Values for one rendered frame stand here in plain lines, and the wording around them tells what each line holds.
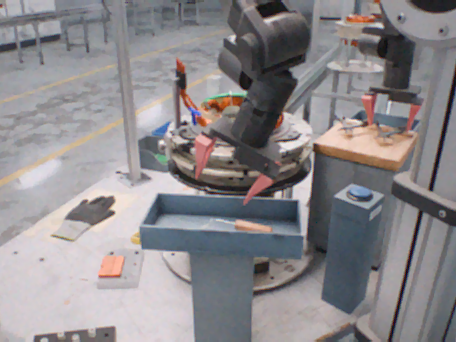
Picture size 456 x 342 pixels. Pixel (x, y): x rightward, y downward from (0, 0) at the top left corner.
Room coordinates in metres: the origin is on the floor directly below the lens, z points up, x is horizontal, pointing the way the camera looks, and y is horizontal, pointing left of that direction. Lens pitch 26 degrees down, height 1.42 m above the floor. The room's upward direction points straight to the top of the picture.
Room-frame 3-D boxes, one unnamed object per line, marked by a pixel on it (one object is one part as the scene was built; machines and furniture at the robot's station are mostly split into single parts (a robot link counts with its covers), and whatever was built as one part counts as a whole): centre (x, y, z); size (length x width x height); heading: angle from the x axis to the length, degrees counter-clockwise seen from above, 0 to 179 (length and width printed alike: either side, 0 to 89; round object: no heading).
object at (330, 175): (0.92, -0.32, 0.91); 0.19 x 0.19 x 0.26; 57
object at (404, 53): (0.91, -0.36, 1.27); 0.07 x 0.06 x 0.07; 31
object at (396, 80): (0.91, -0.37, 1.21); 0.10 x 0.07 x 0.07; 59
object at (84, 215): (1.03, 0.40, 0.79); 0.24 x 0.13 x 0.02; 158
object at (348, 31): (3.01, -0.90, 0.94); 0.39 x 0.39 x 0.30
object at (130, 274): (0.79, 0.25, 0.79); 0.12 x 0.09 x 0.02; 3
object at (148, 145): (1.40, 0.26, 0.82); 0.16 x 0.14 x 0.07; 67
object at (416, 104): (0.90, -0.39, 1.13); 0.07 x 0.07 x 0.09; 59
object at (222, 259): (0.58, 0.01, 0.92); 0.25 x 0.11 x 0.28; 84
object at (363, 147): (0.91, -0.32, 1.05); 0.20 x 0.19 x 0.02; 147
